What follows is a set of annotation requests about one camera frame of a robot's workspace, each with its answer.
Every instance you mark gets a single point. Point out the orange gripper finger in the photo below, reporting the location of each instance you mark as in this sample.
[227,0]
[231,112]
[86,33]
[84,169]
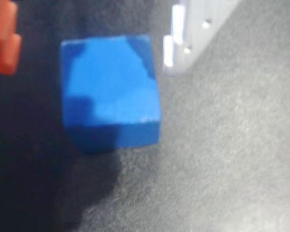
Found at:
[3,38]

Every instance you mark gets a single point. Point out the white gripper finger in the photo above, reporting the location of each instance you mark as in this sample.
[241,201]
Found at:
[200,31]

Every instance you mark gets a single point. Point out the blue cube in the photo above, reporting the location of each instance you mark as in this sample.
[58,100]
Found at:
[108,91]

